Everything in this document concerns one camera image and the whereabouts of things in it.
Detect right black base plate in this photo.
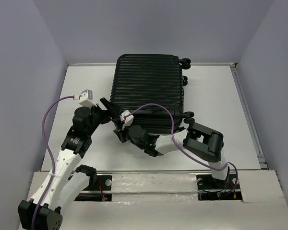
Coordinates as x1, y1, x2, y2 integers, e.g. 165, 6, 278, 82
196, 174, 242, 201

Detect purple cable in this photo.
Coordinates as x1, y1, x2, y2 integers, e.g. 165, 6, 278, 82
124, 103, 239, 192
31, 95, 81, 230

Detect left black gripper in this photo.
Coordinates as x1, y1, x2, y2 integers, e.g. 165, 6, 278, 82
87, 98, 122, 136

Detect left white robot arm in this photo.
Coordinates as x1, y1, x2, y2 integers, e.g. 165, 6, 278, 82
18, 95, 120, 230

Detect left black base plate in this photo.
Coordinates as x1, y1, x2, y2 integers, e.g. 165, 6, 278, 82
75, 174, 112, 202

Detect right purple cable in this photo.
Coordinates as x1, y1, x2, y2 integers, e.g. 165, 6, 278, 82
124, 103, 239, 192

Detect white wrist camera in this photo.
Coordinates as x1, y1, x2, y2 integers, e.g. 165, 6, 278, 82
120, 110, 134, 129
79, 89, 96, 108

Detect black hard-shell suitcase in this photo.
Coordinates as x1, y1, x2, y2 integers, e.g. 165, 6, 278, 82
110, 54, 191, 134

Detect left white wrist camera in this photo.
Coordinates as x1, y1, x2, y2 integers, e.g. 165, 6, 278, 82
79, 89, 96, 108

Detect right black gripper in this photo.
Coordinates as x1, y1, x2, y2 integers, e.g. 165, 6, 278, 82
113, 121, 145, 150

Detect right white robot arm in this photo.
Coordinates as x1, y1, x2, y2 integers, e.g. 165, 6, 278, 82
114, 122, 229, 188

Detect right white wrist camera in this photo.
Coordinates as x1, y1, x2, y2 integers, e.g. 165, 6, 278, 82
120, 110, 134, 129

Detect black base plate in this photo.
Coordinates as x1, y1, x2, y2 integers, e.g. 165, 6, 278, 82
75, 174, 112, 202
196, 174, 242, 201

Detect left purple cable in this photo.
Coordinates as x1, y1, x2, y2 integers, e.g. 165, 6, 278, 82
31, 95, 81, 230

